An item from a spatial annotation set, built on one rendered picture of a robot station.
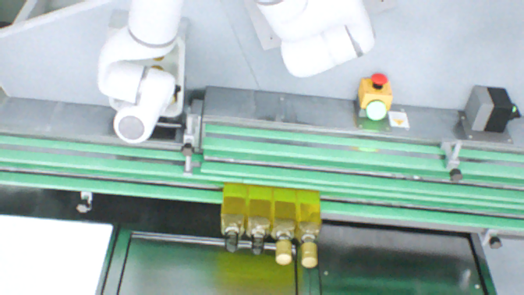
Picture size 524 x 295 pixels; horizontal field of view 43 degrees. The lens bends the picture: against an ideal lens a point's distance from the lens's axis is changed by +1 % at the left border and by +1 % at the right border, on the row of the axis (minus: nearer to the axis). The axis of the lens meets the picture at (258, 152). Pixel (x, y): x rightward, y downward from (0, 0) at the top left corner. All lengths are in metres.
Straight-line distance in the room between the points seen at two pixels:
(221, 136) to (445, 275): 0.67
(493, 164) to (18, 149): 1.12
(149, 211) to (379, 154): 0.62
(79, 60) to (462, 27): 0.91
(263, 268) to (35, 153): 0.60
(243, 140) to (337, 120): 0.24
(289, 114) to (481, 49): 0.47
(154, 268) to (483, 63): 0.92
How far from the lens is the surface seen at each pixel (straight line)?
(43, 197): 1.80
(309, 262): 1.45
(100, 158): 1.59
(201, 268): 1.57
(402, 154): 1.57
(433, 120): 1.67
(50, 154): 1.62
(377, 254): 1.73
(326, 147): 1.53
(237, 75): 1.62
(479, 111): 1.65
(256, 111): 1.56
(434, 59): 1.64
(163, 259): 1.59
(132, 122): 1.27
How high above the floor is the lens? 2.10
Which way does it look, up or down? 50 degrees down
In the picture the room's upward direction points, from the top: 178 degrees counter-clockwise
